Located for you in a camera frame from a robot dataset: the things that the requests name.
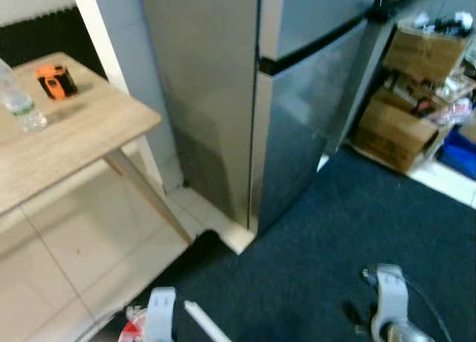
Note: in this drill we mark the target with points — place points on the black foam wall panel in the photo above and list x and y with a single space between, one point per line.
37 37

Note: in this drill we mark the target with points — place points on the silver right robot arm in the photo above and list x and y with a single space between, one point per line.
409 334

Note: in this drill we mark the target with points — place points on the light wooden table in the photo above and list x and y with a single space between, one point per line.
67 137

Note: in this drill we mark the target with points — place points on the silver fridge freezer door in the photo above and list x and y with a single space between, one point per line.
320 11

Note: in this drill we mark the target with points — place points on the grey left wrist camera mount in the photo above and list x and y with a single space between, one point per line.
160 312

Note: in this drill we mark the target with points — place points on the orange and black tape measure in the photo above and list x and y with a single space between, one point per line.
56 82

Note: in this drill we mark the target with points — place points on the open cardboard box with clutter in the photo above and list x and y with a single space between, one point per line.
424 56

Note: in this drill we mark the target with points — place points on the clear plastic water bottle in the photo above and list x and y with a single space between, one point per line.
22 104

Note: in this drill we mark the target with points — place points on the blue plastic bin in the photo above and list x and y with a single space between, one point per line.
460 156

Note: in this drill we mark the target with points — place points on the white stick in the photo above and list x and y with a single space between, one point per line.
207 323

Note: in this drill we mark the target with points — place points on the silver fridge main door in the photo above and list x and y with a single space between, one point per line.
305 126

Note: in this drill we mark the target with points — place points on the red round container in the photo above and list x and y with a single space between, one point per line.
132 331

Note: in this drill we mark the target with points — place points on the closed printed cardboard box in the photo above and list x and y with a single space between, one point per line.
390 134

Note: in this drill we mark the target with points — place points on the dark blue carpet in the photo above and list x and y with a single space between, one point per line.
335 238

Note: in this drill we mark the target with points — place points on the silver two-door fridge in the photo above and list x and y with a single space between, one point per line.
208 97

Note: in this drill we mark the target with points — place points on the dark bottle with red label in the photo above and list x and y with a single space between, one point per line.
385 0

